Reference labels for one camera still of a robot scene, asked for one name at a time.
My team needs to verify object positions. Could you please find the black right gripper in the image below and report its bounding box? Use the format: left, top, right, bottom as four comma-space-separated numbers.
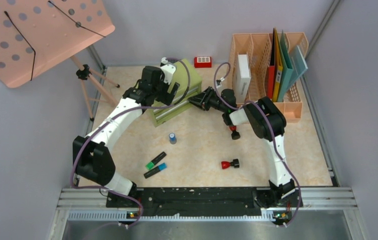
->
189, 86, 227, 113

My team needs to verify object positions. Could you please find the green metal drawer cabinet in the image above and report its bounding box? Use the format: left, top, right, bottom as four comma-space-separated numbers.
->
146, 58, 202, 127

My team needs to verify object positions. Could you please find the white paper booklet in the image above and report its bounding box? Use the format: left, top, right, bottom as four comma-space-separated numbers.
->
233, 54, 251, 104

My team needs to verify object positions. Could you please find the yellow plastic clip folder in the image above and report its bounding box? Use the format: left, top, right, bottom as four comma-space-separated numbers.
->
272, 28, 283, 102

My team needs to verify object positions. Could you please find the teal plastic folder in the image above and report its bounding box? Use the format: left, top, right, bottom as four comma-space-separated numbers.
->
277, 31, 293, 102

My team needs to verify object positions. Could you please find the light blue hardcover book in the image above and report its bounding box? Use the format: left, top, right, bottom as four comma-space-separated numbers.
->
288, 45, 308, 89

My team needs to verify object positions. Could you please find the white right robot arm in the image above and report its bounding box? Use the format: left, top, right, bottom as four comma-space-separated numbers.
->
188, 87, 297, 208

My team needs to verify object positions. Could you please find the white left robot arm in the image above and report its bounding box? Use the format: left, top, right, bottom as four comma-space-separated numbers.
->
73, 63, 180, 207

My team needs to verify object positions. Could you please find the red small box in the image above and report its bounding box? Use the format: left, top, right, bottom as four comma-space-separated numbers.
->
194, 56, 213, 68

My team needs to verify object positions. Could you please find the red and black dumbbell toy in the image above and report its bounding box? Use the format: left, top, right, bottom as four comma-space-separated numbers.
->
229, 125, 241, 140

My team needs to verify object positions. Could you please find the small blue glue bottle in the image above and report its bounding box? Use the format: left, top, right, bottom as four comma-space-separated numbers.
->
169, 132, 177, 145

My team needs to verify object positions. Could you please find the red black dumbbell half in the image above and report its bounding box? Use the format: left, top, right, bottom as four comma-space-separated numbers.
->
221, 158, 240, 170

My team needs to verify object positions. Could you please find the red folder in organizer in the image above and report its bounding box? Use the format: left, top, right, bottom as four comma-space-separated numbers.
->
266, 28, 277, 100

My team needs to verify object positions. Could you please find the black blue highlighter marker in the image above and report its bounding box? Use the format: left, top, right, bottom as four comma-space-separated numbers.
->
144, 163, 167, 179

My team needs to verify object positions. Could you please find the black green highlighter marker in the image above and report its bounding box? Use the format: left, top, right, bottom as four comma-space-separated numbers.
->
145, 151, 167, 170

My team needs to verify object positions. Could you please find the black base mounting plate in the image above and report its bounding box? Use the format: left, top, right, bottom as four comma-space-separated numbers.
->
106, 187, 303, 217

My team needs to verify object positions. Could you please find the pink music stand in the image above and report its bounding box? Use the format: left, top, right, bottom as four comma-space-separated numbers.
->
0, 0, 117, 106

